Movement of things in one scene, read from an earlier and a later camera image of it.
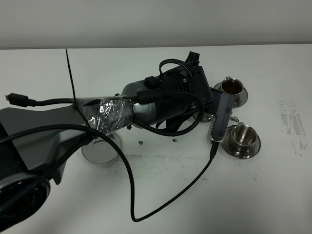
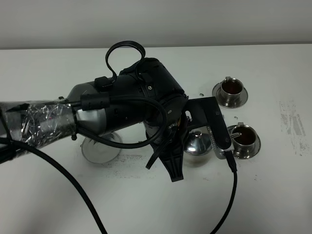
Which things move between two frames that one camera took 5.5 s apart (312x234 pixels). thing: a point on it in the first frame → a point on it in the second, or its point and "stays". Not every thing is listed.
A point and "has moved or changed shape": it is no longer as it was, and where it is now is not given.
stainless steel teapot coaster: x=101 y=150 stays
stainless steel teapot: x=203 y=117 has moved or changed shape
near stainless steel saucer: x=227 y=147 stays
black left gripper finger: x=193 y=58 → x=172 y=155
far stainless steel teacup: x=233 y=86 stays
